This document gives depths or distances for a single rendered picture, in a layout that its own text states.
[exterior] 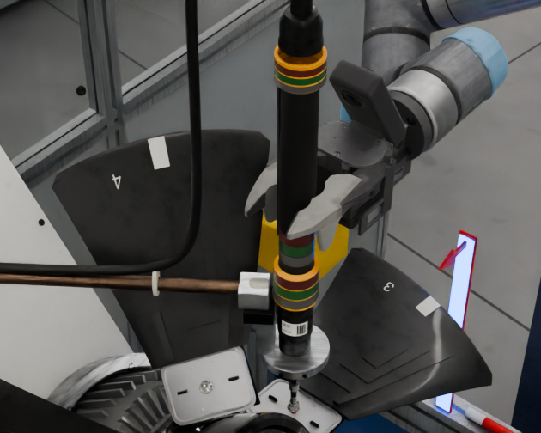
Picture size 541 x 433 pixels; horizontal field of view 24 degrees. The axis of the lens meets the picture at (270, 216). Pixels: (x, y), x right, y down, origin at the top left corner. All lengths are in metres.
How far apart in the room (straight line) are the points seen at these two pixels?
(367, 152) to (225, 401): 0.30
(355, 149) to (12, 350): 0.48
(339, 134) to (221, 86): 1.10
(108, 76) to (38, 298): 0.65
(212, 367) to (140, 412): 0.12
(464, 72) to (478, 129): 2.40
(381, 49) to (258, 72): 0.99
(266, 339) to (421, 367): 0.25
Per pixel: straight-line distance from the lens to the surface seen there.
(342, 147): 1.16
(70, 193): 1.29
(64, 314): 1.45
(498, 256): 3.27
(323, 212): 1.10
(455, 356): 1.46
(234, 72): 2.29
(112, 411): 1.37
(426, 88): 1.24
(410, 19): 1.39
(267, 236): 1.73
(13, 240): 1.43
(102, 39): 1.96
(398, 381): 1.40
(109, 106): 2.03
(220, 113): 2.30
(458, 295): 1.61
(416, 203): 3.39
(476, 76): 1.28
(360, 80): 1.11
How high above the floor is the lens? 2.23
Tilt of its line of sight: 42 degrees down
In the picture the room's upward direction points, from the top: straight up
